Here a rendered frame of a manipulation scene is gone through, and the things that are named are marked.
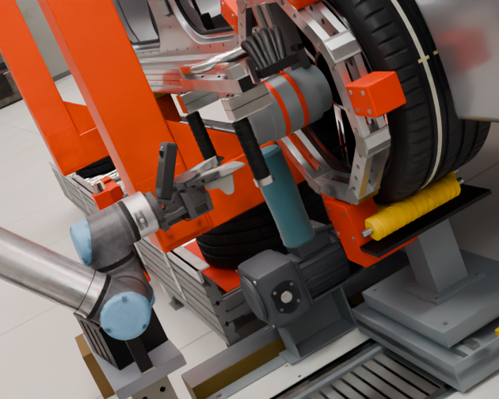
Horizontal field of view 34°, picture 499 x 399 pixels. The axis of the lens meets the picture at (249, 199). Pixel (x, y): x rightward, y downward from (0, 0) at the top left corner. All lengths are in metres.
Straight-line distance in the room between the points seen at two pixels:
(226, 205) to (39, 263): 0.97
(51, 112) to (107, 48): 1.95
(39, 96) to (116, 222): 2.59
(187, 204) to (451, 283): 0.82
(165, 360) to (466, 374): 0.70
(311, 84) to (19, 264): 0.79
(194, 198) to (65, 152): 2.56
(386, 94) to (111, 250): 0.62
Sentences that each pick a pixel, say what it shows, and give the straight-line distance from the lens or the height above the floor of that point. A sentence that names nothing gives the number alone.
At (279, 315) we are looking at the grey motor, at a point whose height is 0.28.
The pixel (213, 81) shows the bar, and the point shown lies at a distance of 1.81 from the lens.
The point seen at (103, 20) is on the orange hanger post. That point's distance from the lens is 2.24.
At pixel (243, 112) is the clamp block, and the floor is 0.91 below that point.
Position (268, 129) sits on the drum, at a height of 0.83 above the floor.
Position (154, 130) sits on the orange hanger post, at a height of 0.85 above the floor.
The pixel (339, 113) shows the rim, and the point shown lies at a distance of 2.03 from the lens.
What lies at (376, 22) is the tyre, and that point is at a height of 0.98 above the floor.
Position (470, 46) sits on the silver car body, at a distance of 1.55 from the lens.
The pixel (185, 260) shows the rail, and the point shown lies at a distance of 2.63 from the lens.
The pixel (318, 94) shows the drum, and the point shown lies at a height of 0.85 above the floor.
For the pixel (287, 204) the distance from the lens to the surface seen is 2.04.
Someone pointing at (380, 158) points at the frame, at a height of 0.69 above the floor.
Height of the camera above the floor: 1.22
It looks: 16 degrees down
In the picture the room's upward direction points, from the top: 23 degrees counter-clockwise
